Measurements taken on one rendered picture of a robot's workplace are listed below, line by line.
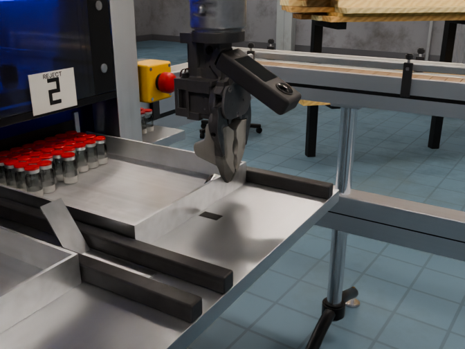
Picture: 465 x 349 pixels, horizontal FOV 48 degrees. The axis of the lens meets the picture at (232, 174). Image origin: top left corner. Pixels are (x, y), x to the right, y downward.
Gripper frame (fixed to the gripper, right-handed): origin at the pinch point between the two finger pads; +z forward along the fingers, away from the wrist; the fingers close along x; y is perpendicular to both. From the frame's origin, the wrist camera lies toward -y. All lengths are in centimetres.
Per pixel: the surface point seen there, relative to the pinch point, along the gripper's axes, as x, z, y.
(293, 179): -6.5, 1.6, -6.7
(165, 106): -33, 1, 38
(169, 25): -815, 56, 647
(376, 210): -84, 39, 1
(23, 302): 35.0, 1.8, 1.5
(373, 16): -251, -7, 57
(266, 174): -6.3, 1.6, -2.3
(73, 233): 23.4, 1.1, 7.3
